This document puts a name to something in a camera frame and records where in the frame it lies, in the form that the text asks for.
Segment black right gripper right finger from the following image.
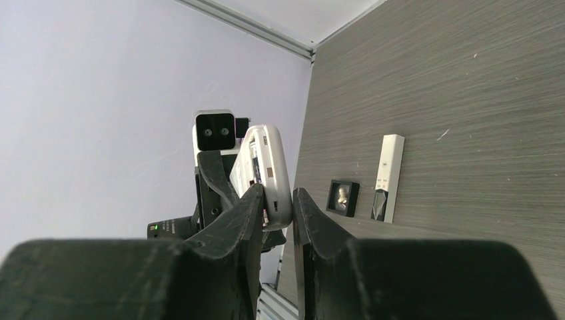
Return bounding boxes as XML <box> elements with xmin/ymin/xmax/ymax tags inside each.
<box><xmin>293</xmin><ymin>188</ymin><xmax>556</xmax><ymax>319</ymax></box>

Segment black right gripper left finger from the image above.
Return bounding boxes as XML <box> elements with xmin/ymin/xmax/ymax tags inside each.
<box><xmin>1</xmin><ymin>185</ymin><xmax>264</xmax><ymax>319</ymax></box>

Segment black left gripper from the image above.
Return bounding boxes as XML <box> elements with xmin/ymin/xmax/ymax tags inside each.
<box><xmin>147</xmin><ymin>151</ymin><xmax>236</xmax><ymax>240</ymax></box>

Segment white rectangular box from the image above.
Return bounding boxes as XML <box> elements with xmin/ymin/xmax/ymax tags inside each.
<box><xmin>371</xmin><ymin>134</ymin><xmax>405</xmax><ymax>223</ymax></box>

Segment white remote control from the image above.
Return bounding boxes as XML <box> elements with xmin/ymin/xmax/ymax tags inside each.
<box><xmin>229</xmin><ymin>124</ymin><xmax>292</xmax><ymax>231</ymax></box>

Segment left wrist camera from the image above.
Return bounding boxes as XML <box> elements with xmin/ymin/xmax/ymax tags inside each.
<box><xmin>192</xmin><ymin>109</ymin><xmax>251</xmax><ymax>171</ymax></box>

